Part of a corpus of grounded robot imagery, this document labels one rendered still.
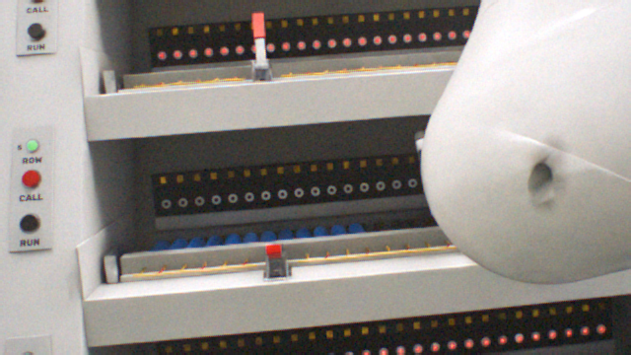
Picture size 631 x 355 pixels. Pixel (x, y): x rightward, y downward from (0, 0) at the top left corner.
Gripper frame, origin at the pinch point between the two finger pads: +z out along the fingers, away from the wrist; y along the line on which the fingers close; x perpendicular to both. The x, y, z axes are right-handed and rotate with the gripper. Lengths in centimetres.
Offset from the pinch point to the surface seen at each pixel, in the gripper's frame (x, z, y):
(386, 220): -1.1, 9.4, 6.2
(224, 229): -1.6, 9.0, 25.8
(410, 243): 4.8, -0.2, 5.7
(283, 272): 7.3, -2.5, 18.9
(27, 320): 10.2, -4.5, 42.3
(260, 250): 4.4, -0.6, 21.0
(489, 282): 10.3, -3.5, -0.5
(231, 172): -8.5, 7.9, 24.6
